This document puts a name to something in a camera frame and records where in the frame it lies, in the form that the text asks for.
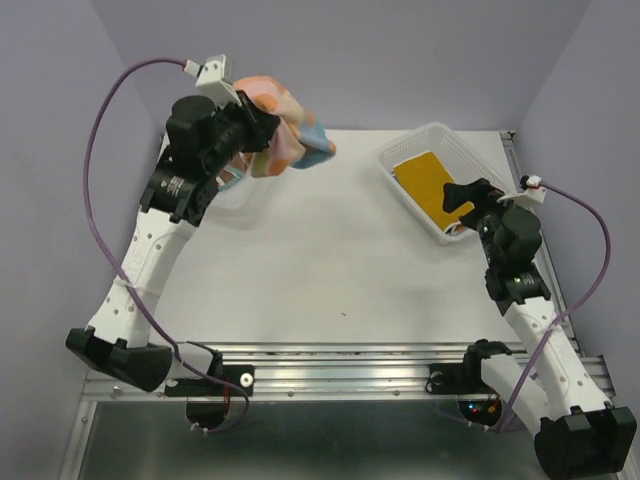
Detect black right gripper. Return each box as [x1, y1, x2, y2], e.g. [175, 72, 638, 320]
[443, 177, 529, 267]

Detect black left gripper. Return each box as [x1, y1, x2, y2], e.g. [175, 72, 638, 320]
[204, 89, 278, 173]

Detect mustard yellow towel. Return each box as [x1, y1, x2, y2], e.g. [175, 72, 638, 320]
[393, 152, 472, 235]

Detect orange peach patterned towel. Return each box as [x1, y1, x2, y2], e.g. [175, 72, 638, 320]
[231, 76, 336, 178]

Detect brown orange bear towel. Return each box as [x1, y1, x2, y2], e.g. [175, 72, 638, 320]
[216, 153, 250, 192]

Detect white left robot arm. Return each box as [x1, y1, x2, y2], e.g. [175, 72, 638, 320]
[66, 90, 280, 392]

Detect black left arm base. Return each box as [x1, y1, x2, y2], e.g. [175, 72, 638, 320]
[163, 341, 255, 435]

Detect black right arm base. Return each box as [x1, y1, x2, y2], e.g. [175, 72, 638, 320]
[425, 339, 512, 428]

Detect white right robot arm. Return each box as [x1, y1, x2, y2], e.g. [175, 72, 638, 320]
[426, 176, 637, 479]

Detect white basket holding towels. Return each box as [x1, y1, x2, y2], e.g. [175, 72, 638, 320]
[158, 129, 256, 214]

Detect empty white plastic basket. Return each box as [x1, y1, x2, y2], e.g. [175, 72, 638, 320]
[373, 122, 515, 245]

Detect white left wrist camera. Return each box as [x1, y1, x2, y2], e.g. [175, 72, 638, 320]
[183, 54, 240, 107]

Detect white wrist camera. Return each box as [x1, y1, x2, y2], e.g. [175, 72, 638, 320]
[183, 54, 240, 107]
[498, 175, 546, 209]

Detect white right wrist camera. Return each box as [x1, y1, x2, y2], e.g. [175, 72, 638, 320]
[498, 175, 546, 209]

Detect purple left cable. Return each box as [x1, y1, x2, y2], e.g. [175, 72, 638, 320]
[82, 58, 251, 435]

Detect aluminium mounting rail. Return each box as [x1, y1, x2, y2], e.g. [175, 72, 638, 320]
[82, 342, 616, 401]

